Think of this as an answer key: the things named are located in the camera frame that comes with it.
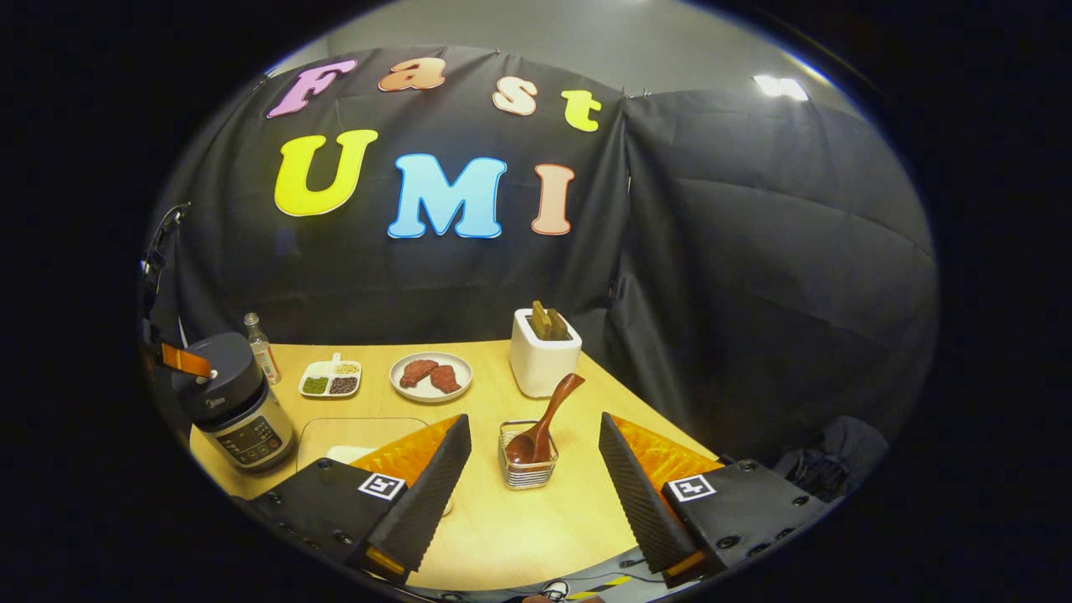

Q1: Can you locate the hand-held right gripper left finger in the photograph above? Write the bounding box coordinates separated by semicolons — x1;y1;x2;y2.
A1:
251;413;472;585

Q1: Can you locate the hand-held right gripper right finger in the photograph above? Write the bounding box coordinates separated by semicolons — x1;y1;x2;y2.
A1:
598;412;830;587

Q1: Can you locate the black and silver rice cooker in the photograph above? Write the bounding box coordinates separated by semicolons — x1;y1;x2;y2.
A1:
172;332;296;472

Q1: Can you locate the wire chopstick holder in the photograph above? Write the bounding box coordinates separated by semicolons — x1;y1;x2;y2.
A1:
499;420;559;490

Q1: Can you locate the brown wooden spoon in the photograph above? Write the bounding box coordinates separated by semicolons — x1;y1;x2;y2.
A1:
505;373;586;466

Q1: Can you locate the clear rice tray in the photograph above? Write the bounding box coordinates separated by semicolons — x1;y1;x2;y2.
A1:
296;417;436;474

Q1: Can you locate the white utensil holder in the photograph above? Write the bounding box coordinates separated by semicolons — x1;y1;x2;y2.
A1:
509;308;583;399

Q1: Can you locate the small glass bottle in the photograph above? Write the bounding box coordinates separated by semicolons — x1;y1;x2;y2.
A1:
243;312;281;386

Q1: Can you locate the white round plate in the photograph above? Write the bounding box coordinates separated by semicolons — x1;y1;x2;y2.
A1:
389;352;473;404

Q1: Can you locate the white divided bean dish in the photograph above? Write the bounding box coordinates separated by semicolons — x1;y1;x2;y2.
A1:
299;352;363;399

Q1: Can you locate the dark bag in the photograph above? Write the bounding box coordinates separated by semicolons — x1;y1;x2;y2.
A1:
775;416;889;503

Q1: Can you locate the black backdrop cloth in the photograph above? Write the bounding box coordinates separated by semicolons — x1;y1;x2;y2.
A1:
138;46;939;470

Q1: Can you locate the small ceiling light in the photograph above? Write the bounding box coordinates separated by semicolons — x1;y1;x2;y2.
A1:
752;75;810;103

